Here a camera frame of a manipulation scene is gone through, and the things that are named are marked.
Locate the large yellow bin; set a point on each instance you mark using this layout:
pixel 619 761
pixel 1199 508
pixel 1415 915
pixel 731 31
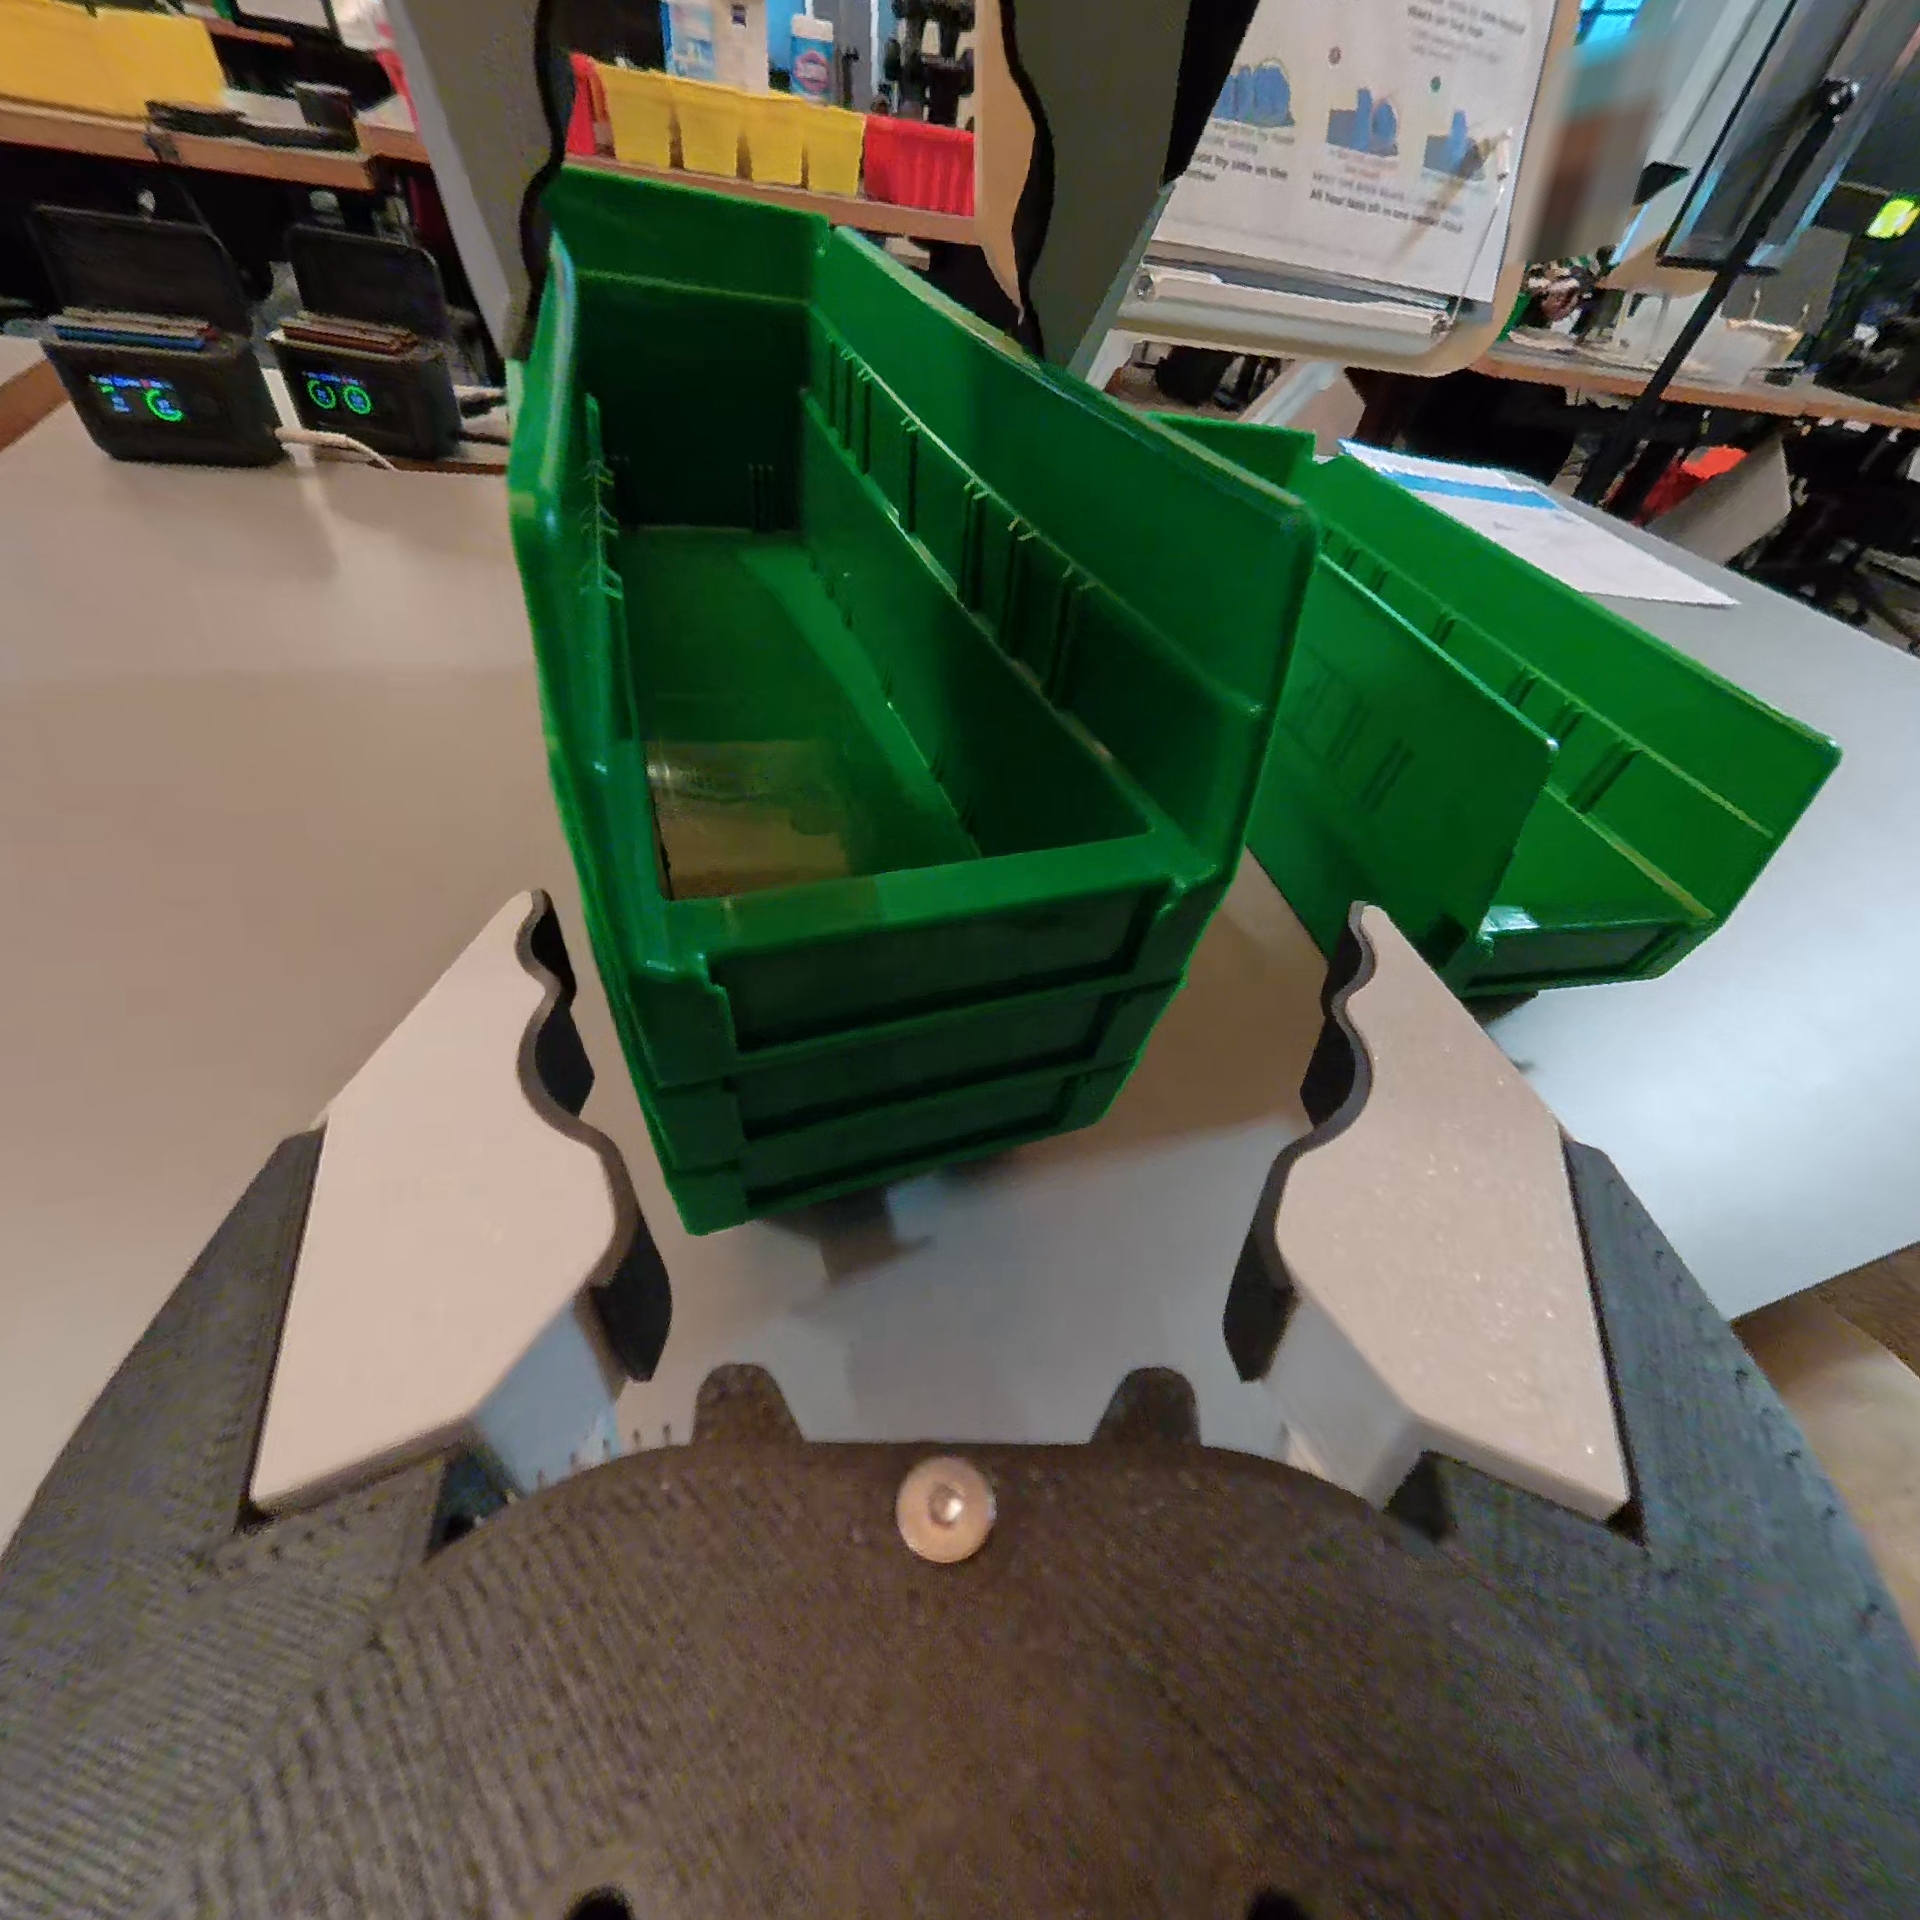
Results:
pixel 105 52

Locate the monitor on tripod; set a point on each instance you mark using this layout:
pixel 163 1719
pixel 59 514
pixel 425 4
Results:
pixel 1756 135

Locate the long wooden table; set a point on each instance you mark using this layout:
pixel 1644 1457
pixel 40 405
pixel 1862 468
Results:
pixel 224 159

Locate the white wipes canister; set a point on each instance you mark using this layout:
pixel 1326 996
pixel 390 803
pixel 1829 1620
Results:
pixel 820 59

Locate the small yellow bin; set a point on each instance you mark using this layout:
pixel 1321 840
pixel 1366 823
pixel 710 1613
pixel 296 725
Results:
pixel 835 148
pixel 639 120
pixel 710 132
pixel 776 141

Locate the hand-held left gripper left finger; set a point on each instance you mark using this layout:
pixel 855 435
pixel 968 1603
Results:
pixel 435 1275

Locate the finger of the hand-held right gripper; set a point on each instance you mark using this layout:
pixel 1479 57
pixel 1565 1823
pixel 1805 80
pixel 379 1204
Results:
pixel 1103 120
pixel 465 120

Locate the black dumbbells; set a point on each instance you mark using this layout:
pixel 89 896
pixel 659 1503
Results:
pixel 923 59

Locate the wooden document stand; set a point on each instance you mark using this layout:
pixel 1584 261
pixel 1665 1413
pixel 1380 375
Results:
pixel 1276 319

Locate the black battery charger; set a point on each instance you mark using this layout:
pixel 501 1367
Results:
pixel 150 405
pixel 368 389

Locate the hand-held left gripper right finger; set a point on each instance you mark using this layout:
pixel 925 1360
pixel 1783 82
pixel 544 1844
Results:
pixel 1441 1275

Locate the red bin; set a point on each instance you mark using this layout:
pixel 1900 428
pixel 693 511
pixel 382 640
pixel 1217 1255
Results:
pixel 581 112
pixel 915 165

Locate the green plastic bin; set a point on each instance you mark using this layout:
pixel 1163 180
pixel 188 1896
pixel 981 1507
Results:
pixel 702 1201
pixel 681 1107
pixel 901 674
pixel 1425 779

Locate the white paper sheet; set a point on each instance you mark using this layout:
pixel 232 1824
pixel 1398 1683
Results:
pixel 1547 523

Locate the cluttered wooden table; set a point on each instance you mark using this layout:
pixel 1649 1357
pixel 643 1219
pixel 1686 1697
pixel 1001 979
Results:
pixel 1651 381

